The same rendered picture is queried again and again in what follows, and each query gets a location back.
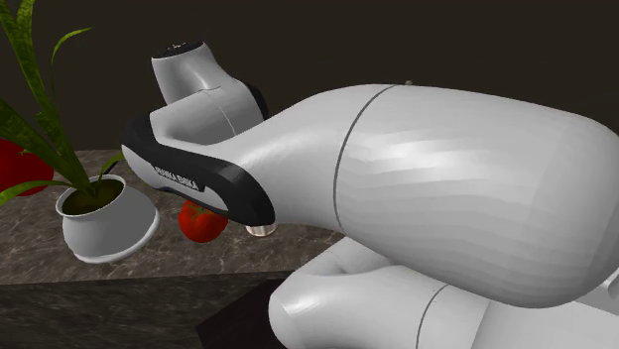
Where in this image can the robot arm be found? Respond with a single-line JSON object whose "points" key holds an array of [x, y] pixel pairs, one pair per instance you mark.
{"points": [[435, 183]]}

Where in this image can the large red tomato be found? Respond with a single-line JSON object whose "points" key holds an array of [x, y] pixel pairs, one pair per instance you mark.
{"points": [[19, 169]]}

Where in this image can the silver cylindrical cup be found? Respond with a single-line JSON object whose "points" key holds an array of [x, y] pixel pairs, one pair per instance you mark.
{"points": [[261, 229]]}

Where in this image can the potted plant in white pot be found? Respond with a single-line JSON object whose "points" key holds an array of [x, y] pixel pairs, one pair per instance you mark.
{"points": [[104, 227]]}

